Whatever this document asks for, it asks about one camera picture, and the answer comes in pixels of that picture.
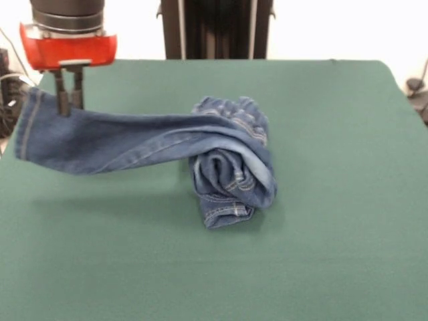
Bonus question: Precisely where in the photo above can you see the blue denim jeans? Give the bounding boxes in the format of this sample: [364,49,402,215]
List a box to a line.
[13,86,279,231]

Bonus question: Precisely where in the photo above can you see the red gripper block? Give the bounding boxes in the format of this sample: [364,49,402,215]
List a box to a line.
[19,22,118,118]

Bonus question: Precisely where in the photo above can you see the black equipment with cables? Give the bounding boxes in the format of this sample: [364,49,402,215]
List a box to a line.
[0,48,37,138]

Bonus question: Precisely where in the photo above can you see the dark green table cloth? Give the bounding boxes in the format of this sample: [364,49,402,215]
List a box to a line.
[0,59,428,321]

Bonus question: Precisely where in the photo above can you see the grey wheeled chair base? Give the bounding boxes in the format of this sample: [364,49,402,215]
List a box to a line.
[405,77,428,126]

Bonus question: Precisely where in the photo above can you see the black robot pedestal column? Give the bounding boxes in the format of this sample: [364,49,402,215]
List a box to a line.
[156,0,277,60]

